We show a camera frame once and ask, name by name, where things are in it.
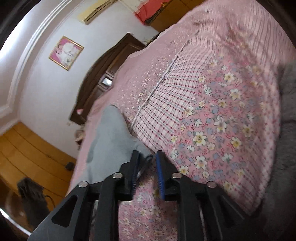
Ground black wardrobe door knob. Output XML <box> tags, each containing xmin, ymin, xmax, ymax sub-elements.
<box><xmin>65</xmin><ymin>162</ymin><xmax>75</xmax><ymax>171</ymax></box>

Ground grey fluffy robe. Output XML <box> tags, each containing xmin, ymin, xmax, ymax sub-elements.
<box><xmin>256</xmin><ymin>62</ymin><xmax>295</xmax><ymax>240</ymax></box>

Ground pink floral bed cover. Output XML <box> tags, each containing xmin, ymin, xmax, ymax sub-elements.
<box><xmin>66</xmin><ymin>0</ymin><xmax>296</xmax><ymax>241</ymax></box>

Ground wall air conditioner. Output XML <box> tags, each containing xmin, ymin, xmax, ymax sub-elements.
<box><xmin>77</xmin><ymin>0</ymin><xmax>116</xmax><ymax>25</ymax></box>

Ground grey fleece pants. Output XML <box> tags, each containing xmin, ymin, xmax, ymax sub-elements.
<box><xmin>78</xmin><ymin>105</ymin><xmax>152</xmax><ymax>184</ymax></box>

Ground dark wooden headboard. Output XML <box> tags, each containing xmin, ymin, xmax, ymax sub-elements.
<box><xmin>69</xmin><ymin>33</ymin><xmax>145</xmax><ymax>125</ymax></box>

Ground clothes pile on nightstand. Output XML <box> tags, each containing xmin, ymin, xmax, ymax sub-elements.
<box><xmin>74</xmin><ymin>125</ymin><xmax>85</xmax><ymax>148</ymax></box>

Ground framed wedding photo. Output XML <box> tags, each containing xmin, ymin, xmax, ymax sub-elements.
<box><xmin>49</xmin><ymin>36</ymin><xmax>84</xmax><ymax>71</ymax></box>

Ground orange wooden wardrobe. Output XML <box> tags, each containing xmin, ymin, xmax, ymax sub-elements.
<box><xmin>1</xmin><ymin>122</ymin><xmax>76</xmax><ymax>210</ymax></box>

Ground red and cream curtain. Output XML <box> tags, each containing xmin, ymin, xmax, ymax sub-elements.
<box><xmin>119</xmin><ymin>0</ymin><xmax>170</xmax><ymax>25</ymax></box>

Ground wooden low cabinet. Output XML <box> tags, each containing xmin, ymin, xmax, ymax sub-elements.
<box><xmin>145</xmin><ymin>0</ymin><xmax>204</xmax><ymax>32</ymax></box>

